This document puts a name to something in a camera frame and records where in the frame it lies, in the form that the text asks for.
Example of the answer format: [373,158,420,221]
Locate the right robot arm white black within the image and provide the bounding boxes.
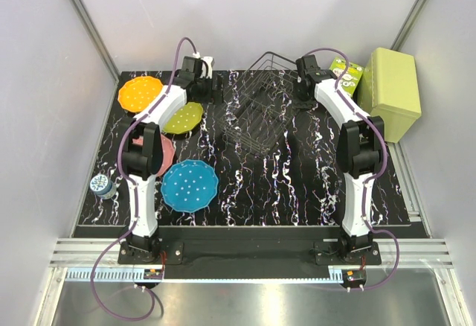
[293,54,387,264]

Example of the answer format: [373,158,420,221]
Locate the black wire dish rack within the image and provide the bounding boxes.
[219,51,298,156]

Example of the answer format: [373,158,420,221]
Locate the light green box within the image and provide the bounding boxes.
[357,48,422,144]

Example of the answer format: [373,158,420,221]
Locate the blue dotted plate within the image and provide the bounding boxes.
[160,159,219,213]

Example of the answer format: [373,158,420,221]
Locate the pink dotted plate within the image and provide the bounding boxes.
[132,134,175,178]

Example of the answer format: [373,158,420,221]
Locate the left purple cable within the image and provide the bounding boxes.
[90,37,198,322]

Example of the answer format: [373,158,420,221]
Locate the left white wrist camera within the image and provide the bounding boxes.
[193,52,214,79]

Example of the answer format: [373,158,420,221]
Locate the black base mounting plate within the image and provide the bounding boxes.
[118,239,382,266]

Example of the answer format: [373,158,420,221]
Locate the purple cable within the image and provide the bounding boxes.
[90,37,198,322]
[303,48,401,293]

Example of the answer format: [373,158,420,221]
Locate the blue patterned cup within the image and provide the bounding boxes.
[89,174,116,199]

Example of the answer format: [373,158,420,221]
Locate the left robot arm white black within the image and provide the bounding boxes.
[117,54,223,263]

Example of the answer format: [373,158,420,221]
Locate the green dotted plate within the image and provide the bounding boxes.
[161,102,204,135]

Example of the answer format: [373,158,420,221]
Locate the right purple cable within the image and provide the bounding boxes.
[303,48,401,293]

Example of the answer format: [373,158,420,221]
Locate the green book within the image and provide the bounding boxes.
[329,57,364,98]

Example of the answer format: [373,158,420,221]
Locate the orange dotted plate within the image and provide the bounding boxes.
[118,76,164,113]

